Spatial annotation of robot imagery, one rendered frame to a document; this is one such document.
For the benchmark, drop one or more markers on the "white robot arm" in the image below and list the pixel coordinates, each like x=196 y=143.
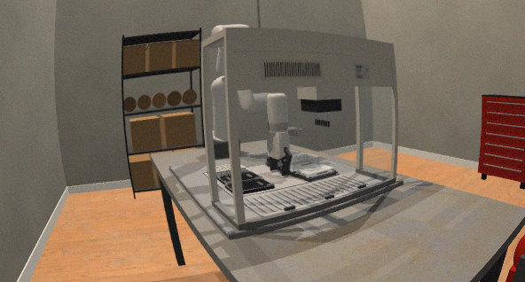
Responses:
x=218 y=28

